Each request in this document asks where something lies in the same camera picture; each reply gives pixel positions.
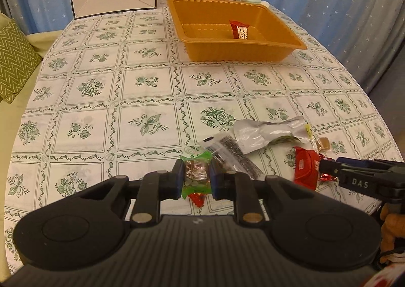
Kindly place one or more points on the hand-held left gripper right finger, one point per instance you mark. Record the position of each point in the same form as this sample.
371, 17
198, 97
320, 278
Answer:
213, 179

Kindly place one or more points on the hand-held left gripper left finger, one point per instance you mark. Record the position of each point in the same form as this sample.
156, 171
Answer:
180, 179

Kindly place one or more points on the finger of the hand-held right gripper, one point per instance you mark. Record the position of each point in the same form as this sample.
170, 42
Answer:
360, 181
357, 161

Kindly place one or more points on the green candy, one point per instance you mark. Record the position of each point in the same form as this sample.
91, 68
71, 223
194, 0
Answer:
196, 176

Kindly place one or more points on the clear black sesame bar packet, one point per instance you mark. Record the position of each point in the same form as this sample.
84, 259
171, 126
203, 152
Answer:
232, 154

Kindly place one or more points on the clear caramel candy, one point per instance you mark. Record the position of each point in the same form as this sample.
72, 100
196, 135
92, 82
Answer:
324, 144

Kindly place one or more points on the yellow plastic tray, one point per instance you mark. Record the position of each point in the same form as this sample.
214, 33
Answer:
202, 49

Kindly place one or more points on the large red white candy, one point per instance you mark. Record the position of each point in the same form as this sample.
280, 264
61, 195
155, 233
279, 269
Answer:
242, 31

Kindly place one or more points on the person's right hand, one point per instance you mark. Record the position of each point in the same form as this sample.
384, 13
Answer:
392, 230

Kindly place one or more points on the yellow wrapped candy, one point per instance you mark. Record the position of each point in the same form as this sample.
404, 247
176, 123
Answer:
307, 130

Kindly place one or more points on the silver foil packet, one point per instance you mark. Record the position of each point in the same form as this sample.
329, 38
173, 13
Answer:
265, 131

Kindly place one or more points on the person's red patterned clothing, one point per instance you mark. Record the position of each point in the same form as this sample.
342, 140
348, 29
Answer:
384, 279

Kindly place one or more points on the pale yellow sofa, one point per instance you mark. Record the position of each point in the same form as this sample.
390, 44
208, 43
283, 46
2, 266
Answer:
38, 40

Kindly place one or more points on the green zigzag cushion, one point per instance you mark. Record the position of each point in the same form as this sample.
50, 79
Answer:
15, 59

